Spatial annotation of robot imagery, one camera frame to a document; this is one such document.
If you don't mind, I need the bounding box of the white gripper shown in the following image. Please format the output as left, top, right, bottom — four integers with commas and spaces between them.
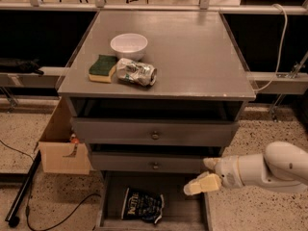
184, 156, 244, 195

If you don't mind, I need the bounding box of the blue Kettle chip bag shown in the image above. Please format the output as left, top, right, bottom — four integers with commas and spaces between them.
121, 187, 165, 224

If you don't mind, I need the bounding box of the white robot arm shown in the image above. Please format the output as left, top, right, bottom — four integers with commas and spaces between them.
184, 141, 308, 195

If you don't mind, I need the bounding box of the bottom open grey drawer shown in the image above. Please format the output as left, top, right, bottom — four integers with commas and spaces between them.
94, 171, 213, 231

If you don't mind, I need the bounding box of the grey drawer cabinet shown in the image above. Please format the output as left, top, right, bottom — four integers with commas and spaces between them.
57, 10, 257, 175

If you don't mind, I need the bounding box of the middle grey drawer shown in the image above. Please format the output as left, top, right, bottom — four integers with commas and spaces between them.
89, 152, 208, 174

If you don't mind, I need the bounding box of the top grey drawer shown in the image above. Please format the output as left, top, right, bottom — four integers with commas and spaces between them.
71, 117, 239, 147

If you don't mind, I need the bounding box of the crushed silver can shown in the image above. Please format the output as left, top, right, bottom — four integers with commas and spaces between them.
116, 58, 157, 87

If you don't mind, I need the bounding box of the green yellow sponge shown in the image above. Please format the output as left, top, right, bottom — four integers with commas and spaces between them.
89, 55, 117, 83

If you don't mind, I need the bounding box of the white bowl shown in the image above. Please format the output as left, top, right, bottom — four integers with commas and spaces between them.
110, 33, 148, 61

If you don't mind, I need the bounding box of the cardboard box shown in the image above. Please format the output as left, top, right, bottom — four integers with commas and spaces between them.
38, 99, 91, 175

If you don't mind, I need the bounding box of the black bar on floor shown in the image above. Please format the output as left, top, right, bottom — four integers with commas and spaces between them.
4, 152, 41, 228

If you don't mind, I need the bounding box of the black floor cable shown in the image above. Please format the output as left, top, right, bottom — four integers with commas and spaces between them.
0, 140, 102, 231

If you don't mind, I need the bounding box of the white hanging cable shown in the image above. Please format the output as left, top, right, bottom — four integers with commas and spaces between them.
255, 3, 289, 93

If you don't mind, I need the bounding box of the black object on rail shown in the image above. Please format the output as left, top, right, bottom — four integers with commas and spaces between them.
0, 58, 44, 75

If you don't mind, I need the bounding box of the metal frame rail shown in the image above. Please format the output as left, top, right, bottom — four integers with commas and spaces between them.
0, 0, 308, 15

